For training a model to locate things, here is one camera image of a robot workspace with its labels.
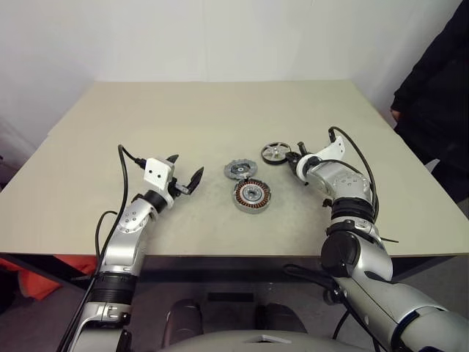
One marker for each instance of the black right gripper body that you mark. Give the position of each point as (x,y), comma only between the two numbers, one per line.
(298,164)

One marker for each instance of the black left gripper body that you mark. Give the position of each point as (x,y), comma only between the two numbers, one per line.
(181,188)

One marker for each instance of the silver spoked rotor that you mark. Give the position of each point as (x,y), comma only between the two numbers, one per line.
(275,152)

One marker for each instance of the grey metal motor lid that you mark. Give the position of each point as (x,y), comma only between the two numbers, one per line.
(240,169)

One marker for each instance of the motor housing with copper windings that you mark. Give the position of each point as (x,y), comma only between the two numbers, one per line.
(253,196)

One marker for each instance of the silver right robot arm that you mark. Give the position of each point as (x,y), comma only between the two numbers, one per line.
(344,183)

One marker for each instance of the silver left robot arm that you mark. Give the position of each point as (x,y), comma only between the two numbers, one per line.
(124,227)

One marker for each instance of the bystander bare hand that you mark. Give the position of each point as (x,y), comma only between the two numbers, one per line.
(395,114)

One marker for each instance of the dark rounded shape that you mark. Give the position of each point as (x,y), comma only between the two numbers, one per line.
(280,317)
(185,320)

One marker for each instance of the person in black clothing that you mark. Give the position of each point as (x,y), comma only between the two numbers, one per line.
(436,91)

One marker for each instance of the orange fabric object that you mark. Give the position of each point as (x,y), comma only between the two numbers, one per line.
(40,275)

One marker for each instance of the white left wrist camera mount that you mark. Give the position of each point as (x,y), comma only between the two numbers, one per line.
(157,174)

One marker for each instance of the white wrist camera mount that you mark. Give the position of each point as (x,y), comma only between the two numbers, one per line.
(157,174)
(331,148)

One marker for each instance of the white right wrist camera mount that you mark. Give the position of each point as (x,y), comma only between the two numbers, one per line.
(331,148)

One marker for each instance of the dark table frame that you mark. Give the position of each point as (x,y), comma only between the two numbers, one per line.
(220,262)

